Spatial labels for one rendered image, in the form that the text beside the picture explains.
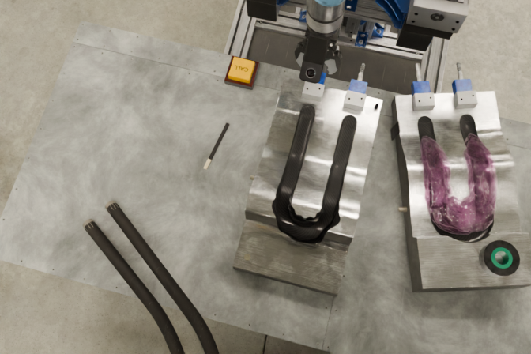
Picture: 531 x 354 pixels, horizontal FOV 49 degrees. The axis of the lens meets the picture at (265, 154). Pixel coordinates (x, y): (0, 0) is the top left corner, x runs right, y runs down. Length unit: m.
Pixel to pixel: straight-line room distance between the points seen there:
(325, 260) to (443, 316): 0.32
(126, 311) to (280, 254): 1.05
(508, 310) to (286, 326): 0.54
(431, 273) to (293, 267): 0.32
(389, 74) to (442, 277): 1.10
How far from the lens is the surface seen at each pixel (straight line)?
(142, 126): 1.60
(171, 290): 1.39
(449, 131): 1.55
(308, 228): 1.41
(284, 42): 2.34
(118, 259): 1.48
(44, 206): 1.62
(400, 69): 2.33
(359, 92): 1.49
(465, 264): 1.42
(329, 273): 1.41
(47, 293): 2.44
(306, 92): 1.47
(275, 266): 1.41
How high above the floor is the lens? 2.26
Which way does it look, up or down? 72 degrees down
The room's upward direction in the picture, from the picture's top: 5 degrees counter-clockwise
